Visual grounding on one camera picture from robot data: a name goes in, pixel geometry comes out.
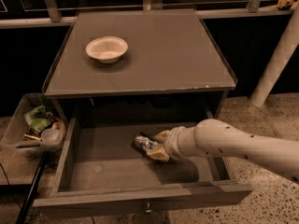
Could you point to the open grey top drawer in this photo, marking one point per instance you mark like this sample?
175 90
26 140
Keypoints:
101 172

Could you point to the white paper bowl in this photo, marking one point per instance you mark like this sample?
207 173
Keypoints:
107 49

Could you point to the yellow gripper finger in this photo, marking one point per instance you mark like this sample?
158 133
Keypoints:
161 137
159 154

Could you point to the black pole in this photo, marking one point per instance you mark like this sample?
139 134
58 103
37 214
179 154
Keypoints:
32 190

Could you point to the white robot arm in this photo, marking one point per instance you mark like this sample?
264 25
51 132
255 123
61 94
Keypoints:
215 138

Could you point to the clear plastic bin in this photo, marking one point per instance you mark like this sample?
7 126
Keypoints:
18 135

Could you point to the grey wooden cabinet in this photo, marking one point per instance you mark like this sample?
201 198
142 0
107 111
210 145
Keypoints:
168 51

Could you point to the metal window rail frame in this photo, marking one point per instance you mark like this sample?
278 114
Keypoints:
46 13

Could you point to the clear plastic cup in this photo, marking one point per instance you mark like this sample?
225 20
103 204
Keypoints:
49 135

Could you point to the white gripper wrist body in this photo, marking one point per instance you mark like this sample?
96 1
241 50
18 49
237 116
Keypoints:
172 143

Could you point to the crushed silver redbull can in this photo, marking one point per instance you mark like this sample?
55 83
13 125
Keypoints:
146 144

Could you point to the metal drawer knob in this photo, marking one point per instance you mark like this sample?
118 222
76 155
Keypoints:
147 209

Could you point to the green snack bag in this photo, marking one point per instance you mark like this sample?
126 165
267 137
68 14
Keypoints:
37 120

